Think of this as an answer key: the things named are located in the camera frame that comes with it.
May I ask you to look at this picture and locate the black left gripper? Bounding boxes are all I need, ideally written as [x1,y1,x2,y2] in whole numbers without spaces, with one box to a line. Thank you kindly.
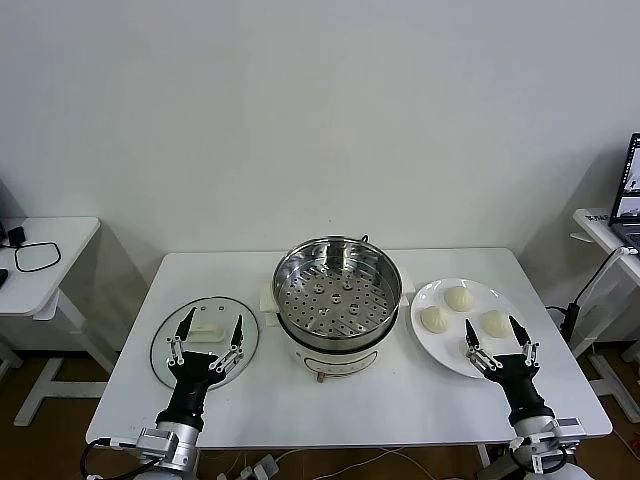
[154,307,245,429]

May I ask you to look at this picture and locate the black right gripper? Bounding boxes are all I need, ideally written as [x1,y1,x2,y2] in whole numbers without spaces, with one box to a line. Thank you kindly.
[464,314,555,426]

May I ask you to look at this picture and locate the round glass pot lid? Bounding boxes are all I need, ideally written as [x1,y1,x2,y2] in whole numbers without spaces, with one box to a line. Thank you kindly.
[149,295,261,390]

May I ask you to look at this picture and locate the white steamed baozi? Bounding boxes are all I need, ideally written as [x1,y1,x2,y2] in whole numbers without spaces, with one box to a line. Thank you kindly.
[420,305,454,335]
[479,309,515,339]
[443,285,476,314]

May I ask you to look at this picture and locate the stainless steel steamer basket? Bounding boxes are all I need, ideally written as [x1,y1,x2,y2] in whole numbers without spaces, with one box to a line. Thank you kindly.
[272,237,403,351]

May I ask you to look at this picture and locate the white round plate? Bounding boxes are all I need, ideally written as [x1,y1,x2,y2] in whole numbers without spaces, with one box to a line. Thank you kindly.
[410,277,531,380]

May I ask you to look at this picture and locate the white electric cooker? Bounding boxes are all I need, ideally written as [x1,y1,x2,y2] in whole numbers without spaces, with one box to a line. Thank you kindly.
[258,233,415,385]

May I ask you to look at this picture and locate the white power strip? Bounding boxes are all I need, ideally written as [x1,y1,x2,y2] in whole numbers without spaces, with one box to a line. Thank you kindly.
[234,453,281,480]

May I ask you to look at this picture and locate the white side table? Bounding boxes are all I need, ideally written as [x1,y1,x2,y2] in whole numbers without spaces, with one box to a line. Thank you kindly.
[569,207,640,419]
[0,215,119,427]

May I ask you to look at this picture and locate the white work table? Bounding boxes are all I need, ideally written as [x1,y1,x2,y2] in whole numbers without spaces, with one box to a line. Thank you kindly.
[84,246,614,480]

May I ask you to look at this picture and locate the open laptop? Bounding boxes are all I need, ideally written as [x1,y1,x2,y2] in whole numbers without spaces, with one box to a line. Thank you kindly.
[607,132,640,251]

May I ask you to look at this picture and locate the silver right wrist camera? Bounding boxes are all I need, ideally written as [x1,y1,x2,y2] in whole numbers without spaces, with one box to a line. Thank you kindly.
[549,417,586,444]

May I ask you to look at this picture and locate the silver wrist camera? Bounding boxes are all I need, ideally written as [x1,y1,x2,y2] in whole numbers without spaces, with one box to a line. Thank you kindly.
[549,417,586,444]
[110,426,180,461]

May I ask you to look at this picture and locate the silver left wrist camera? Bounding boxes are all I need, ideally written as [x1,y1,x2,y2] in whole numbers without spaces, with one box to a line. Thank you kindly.
[110,426,180,461]

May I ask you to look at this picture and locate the white cable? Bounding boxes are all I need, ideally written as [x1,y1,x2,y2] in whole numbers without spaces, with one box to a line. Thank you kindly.
[574,243,640,306]

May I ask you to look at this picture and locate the black cable loop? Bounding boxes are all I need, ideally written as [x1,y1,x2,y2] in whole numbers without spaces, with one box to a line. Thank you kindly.
[13,241,62,274]

